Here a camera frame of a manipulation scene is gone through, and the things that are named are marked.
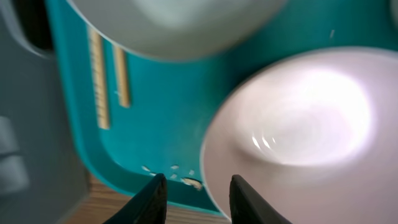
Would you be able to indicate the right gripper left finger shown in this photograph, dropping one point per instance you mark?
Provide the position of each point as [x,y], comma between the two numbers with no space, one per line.
[149,206]

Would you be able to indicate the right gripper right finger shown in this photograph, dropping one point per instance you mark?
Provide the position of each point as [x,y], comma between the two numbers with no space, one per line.
[248,207]

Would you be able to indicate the small pink bowl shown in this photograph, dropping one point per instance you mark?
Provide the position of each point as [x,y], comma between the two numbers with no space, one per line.
[315,135]

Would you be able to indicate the grey round bowl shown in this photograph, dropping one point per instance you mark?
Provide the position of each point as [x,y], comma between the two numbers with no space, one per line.
[176,30]

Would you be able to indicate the teal plastic serving tray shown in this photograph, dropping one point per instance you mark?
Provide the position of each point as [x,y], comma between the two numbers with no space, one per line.
[173,104]

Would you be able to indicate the grey plastic dish rack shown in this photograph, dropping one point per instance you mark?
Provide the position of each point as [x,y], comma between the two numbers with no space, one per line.
[42,178]

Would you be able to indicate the right wooden chopstick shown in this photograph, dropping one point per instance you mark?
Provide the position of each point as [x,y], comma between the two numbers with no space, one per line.
[121,76]

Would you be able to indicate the wooden chopstick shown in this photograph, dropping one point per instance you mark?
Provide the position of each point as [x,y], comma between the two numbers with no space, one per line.
[99,78]
[121,76]

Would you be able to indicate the left wooden chopstick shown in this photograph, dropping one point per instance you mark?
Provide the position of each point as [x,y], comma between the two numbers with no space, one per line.
[99,78]

